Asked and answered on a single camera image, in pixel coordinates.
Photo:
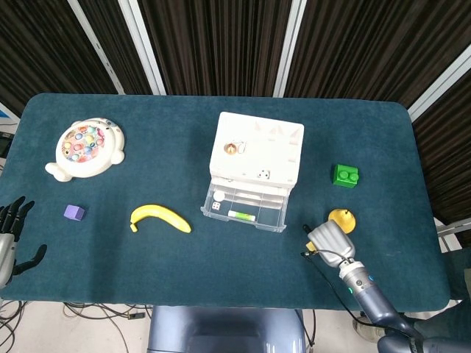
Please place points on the blue jeans leg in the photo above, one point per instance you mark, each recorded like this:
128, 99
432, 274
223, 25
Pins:
441, 327

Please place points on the white fishing game toy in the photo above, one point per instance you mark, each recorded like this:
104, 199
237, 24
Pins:
84, 143

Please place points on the purple cube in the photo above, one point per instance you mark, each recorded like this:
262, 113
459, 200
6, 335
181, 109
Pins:
73, 213

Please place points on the black box device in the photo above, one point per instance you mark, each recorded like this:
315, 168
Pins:
5, 143

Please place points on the white dice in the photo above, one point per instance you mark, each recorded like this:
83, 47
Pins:
216, 206

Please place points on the black power adapter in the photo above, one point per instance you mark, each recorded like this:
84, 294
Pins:
135, 316

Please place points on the yellow toy banana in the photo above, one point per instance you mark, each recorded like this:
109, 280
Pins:
162, 213

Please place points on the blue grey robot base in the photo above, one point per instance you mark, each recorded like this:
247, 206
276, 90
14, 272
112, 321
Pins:
221, 331

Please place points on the clear drawer with glue stick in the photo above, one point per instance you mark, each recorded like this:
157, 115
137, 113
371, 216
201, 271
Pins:
270, 217

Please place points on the white metal stand leg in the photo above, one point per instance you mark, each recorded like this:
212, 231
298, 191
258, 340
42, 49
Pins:
454, 229

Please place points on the green building block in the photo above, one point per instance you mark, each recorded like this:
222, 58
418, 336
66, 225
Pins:
346, 180

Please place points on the blue velvet tablecloth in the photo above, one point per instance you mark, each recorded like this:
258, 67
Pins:
221, 264

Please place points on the dark brown pleated curtain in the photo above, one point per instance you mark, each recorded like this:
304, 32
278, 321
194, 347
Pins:
221, 36

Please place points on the yellow toy pear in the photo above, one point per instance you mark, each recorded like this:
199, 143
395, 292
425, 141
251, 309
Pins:
346, 217

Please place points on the white plastic drawer unit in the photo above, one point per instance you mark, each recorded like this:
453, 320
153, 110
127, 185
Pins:
257, 132

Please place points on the white blue board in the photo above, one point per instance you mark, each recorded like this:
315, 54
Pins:
7, 114

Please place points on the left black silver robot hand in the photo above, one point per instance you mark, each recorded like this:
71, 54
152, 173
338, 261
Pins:
7, 250

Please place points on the white round cap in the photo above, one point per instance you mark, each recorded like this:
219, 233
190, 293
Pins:
219, 195

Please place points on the white dirty shoe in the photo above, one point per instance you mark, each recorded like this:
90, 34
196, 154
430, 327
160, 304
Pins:
364, 329

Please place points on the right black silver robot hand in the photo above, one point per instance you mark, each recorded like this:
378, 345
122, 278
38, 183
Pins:
333, 242

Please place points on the white green glue stick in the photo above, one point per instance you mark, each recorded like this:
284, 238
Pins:
241, 215

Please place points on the small white dotted toy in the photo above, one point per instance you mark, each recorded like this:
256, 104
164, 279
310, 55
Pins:
264, 173

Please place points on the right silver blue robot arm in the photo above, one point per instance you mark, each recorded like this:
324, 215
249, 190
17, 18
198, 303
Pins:
371, 298

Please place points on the white frame post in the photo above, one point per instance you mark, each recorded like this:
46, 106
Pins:
290, 48
441, 84
97, 48
142, 48

